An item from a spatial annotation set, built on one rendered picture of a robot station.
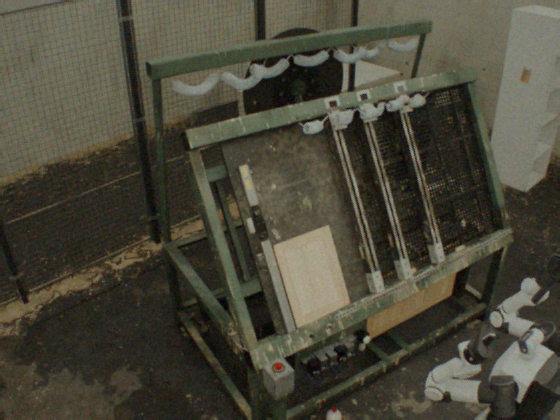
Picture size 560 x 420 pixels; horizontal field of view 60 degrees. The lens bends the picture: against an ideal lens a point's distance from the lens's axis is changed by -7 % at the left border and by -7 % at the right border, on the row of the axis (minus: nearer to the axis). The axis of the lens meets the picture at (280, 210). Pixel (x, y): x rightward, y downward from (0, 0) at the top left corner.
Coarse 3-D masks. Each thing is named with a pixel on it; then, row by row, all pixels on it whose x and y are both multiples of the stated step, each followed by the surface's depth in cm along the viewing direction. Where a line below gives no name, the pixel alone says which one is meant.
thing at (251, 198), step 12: (240, 168) 277; (240, 180) 280; (252, 192) 280; (252, 204) 280; (252, 216) 281; (264, 252) 281; (276, 264) 284; (276, 276) 284; (276, 288) 283; (276, 300) 286; (288, 312) 286; (288, 324) 286
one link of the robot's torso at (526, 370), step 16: (512, 352) 208; (544, 352) 206; (496, 368) 207; (512, 368) 200; (528, 368) 200; (544, 368) 199; (528, 384) 194; (544, 384) 192; (528, 400) 195; (544, 400) 193; (512, 416) 210; (528, 416) 203; (544, 416) 196
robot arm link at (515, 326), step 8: (496, 312) 240; (496, 320) 240; (512, 320) 236; (520, 320) 233; (496, 328) 241; (504, 328) 237; (512, 328) 234; (520, 328) 229; (528, 328) 226; (520, 336) 229
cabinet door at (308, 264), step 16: (288, 240) 290; (304, 240) 295; (320, 240) 300; (288, 256) 290; (304, 256) 295; (320, 256) 299; (336, 256) 304; (288, 272) 289; (304, 272) 294; (320, 272) 299; (336, 272) 303; (288, 288) 289; (304, 288) 294; (320, 288) 298; (336, 288) 303; (304, 304) 293; (320, 304) 298; (336, 304) 302; (304, 320) 292
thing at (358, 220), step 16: (336, 96) 299; (336, 112) 298; (336, 128) 298; (336, 144) 302; (336, 160) 306; (352, 176) 305; (352, 192) 305; (352, 208) 307; (352, 224) 311; (368, 240) 309; (368, 256) 308; (368, 272) 311; (384, 288) 312
